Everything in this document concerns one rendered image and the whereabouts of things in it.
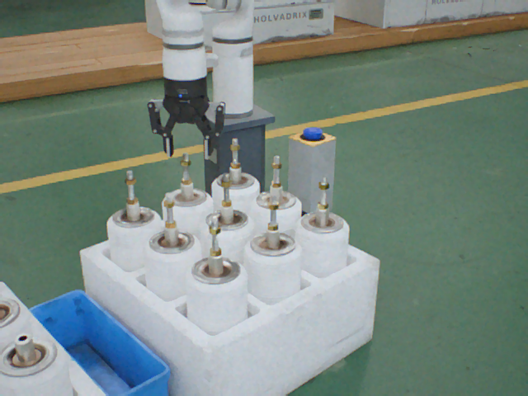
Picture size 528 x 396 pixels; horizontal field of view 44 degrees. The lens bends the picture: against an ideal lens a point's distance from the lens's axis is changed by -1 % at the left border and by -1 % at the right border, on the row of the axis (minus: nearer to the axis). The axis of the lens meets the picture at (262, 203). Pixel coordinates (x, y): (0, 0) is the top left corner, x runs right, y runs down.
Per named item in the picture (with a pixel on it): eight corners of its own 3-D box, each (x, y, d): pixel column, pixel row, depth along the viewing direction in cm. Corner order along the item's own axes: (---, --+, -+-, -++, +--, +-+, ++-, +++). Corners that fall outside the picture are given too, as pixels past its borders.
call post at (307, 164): (285, 266, 149) (288, 138, 136) (307, 255, 154) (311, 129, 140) (307, 279, 145) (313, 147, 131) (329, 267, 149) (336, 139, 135)
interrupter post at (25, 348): (14, 358, 82) (9, 337, 81) (32, 350, 84) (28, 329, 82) (21, 367, 81) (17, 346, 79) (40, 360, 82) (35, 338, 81)
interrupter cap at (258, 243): (243, 253, 106) (243, 249, 106) (258, 232, 112) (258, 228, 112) (288, 261, 104) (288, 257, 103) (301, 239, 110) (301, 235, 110)
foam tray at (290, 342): (90, 329, 128) (78, 250, 120) (241, 261, 151) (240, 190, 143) (213, 443, 102) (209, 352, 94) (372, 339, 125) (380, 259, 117)
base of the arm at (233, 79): (207, 110, 155) (205, 37, 148) (241, 104, 160) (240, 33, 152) (225, 120, 148) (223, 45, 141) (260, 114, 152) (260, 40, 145)
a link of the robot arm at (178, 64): (219, 63, 119) (219, 30, 116) (205, 82, 109) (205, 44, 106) (171, 62, 120) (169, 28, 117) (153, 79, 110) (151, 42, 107)
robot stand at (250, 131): (197, 219, 170) (192, 108, 156) (247, 207, 176) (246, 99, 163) (223, 244, 158) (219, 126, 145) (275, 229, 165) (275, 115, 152)
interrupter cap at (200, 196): (183, 212, 119) (183, 209, 119) (159, 199, 124) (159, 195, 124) (215, 200, 124) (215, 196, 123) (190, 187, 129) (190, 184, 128)
